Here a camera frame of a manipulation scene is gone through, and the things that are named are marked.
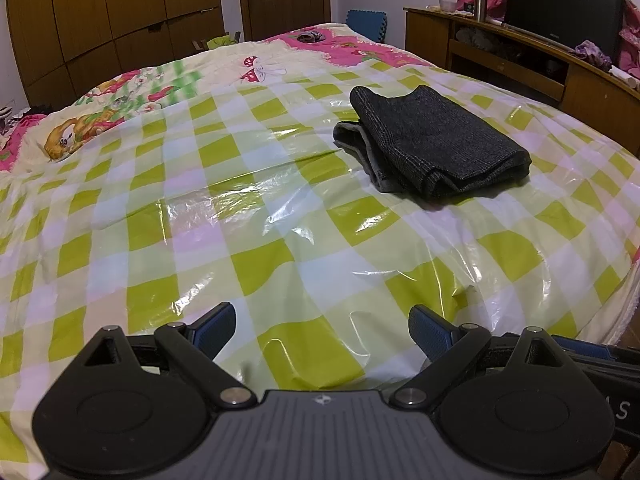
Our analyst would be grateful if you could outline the wooden desk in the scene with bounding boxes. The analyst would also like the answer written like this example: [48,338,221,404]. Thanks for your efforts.
[403,6,640,157]

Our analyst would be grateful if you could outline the grey cloth in desk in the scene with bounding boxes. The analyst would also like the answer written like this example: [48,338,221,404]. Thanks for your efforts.
[456,26,502,52]

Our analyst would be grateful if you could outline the blue foam mat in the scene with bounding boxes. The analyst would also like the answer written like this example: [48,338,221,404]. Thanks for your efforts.
[347,8,391,44]

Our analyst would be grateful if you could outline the cartoon printed quilt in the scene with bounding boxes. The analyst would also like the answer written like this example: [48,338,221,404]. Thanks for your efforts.
[0,22,437,173]

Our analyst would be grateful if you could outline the grey plaid pants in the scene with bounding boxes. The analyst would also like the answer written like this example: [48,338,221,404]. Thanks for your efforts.
[333,85,532,206]

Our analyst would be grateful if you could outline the black monitor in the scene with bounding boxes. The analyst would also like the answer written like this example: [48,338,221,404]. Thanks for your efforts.
[502,0,626,63]

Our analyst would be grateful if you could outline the purple cloth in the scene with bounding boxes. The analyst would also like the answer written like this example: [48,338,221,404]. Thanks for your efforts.
[574,40,614,73]

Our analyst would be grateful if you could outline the pink cloth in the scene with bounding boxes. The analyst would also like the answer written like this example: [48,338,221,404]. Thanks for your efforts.
[454,0,640,73]

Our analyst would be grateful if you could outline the green checkered plastic sheet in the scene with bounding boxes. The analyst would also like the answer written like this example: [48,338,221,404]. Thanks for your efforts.
[0,55,640,443]

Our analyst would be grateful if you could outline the brown wooden wardrobe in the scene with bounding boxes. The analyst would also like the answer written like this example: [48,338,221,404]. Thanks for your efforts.
[4,0,227,107]

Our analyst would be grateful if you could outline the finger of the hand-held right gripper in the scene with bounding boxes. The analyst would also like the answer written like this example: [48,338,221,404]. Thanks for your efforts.
[552,336,615,362]

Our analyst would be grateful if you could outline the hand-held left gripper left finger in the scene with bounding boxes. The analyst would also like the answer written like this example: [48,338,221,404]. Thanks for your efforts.
[80,301,257,408]

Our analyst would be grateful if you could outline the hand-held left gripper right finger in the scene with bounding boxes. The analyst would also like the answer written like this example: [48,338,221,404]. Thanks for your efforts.
[389,304,583,408]

